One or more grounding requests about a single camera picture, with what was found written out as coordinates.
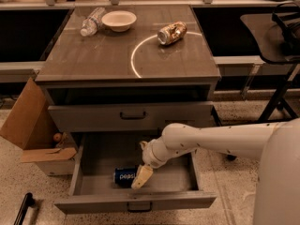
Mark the closed grey top drawer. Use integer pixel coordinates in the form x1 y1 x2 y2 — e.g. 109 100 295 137
48 102 213 132

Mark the blue pepsi can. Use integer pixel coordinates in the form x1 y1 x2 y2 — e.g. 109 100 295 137
113 168 137 185

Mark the black chair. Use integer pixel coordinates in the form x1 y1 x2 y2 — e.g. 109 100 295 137
241 2 300 122

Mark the grey drawer cabinet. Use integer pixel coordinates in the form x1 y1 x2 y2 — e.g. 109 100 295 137
34 5 221 134

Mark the gold soda can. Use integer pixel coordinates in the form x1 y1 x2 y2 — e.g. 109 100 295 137
157 22 188 46

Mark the brown cardboard box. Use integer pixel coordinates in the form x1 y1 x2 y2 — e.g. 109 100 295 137
0 79 77 176

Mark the small orange ball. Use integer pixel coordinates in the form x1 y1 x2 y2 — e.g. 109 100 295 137
52 133 62 143

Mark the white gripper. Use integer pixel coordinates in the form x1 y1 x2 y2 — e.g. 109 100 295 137
131 138 174 189

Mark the white paper bowl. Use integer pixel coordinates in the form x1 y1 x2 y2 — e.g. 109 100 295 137
102 10 137 32

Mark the black bar on floor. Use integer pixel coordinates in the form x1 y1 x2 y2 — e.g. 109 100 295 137
13 192 36 225

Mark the clear plastic water bottle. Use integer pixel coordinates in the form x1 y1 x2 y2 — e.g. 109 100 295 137
80 7 106 37

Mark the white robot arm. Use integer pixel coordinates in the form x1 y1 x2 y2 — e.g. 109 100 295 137
131 118 300 225

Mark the open grey middle drawer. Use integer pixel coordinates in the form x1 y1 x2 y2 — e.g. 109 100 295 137
55 130 217 214

